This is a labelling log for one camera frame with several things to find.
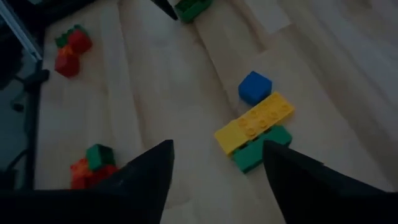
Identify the long red block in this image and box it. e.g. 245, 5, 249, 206
91, 164, 121, 187

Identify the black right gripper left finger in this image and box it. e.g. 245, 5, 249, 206
0, 139, 175, 224

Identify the small orange block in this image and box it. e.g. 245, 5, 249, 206
70, 157, 94, 180
57, 45, 75, 58

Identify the long green block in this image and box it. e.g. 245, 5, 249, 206
174, 0, 214, 24
232, 124, 293, 174
55, 24, 90, 48

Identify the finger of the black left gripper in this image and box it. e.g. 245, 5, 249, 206
151, 0, 180, 21

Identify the black metal table frame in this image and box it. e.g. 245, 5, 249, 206
21, 58, 50, 191

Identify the small red block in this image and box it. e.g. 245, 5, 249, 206
70, 177, 94, 190
54, 54, 81, 78
68, 28, 93, 54

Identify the long yellow block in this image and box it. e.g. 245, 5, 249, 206
236, 91, 295, 139

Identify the silver light bar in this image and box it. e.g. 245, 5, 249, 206
0, 0, 44, 62

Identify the small green block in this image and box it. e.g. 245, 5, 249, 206
85, 143, 116, 171

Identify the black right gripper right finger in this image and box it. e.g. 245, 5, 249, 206
263, 139, 398, 224

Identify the small blue block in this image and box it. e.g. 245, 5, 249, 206
238, 70, 273, 106

